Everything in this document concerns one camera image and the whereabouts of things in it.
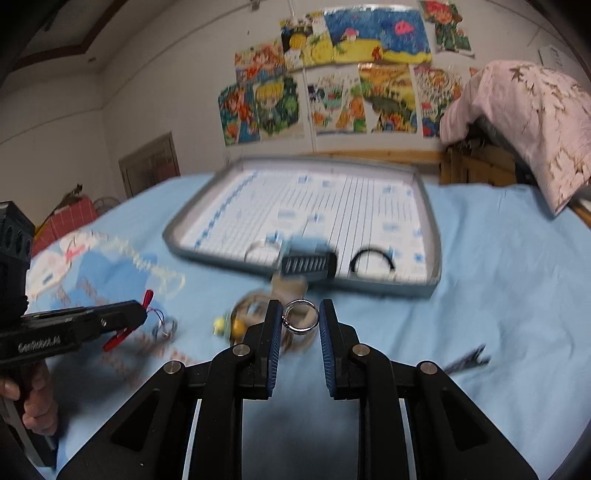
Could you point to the white hair clip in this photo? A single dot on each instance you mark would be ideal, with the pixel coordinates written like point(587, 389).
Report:
point(263, 252)

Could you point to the black hair clip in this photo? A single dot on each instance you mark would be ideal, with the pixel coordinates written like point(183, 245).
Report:
point(472, 360)

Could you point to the white air conditioner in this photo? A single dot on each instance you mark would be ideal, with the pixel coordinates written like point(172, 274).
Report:
point(553, 58)

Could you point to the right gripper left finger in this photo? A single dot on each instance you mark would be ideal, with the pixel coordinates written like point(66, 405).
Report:
point(185, 422)

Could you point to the pink floral blanket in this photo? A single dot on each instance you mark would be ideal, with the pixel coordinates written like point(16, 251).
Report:
point(544, 115)

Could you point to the person's left hand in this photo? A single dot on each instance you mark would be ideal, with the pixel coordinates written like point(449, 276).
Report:
point(40, 408)

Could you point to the grey tray with grid paper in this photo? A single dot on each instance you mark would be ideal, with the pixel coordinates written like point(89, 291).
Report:
point(376, 215)

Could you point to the wooden bed frame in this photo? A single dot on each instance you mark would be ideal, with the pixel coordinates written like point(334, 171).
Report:
point(495, 168)

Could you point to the light blue cartoon bedsheet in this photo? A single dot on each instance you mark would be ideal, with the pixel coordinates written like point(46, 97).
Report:
point(514, 281)

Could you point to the red checkered cloth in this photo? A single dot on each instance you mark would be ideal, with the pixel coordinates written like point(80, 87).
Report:
point(63, 222)

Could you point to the beige hair claw clip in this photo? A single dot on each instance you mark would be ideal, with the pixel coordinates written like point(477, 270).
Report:
point(300, 318)

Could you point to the white electric fan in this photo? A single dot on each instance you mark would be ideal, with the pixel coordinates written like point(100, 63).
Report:
point(104, 204)

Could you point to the brown wooden door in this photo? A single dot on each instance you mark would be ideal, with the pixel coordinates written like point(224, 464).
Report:
point(151, 164)

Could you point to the colourful wall drawings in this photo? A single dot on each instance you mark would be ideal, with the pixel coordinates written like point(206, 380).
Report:
point(347, 70)

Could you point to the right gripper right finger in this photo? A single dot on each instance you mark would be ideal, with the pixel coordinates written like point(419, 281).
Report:
point(415, 422)

